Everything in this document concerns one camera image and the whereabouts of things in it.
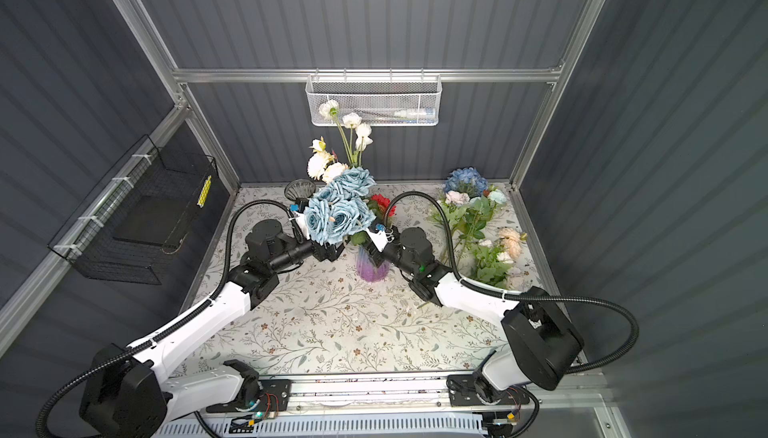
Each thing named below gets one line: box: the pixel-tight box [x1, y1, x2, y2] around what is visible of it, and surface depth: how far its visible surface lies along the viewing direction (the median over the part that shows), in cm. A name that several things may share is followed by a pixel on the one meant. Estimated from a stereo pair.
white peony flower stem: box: [307, 136, 349, 183], surface depth 74 cm
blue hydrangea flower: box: [444, 166, 488, 198], surface depth 111 cm
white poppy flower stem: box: [318, 99, 373, 167], surface depth 83 cm
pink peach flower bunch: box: [430, 190, 528, 290], surface depth 101 cm
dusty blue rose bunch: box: [304, 167, 376, 245], surface depth 62 cm
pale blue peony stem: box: [483, 189, 507, 222], surface depth 105 cm
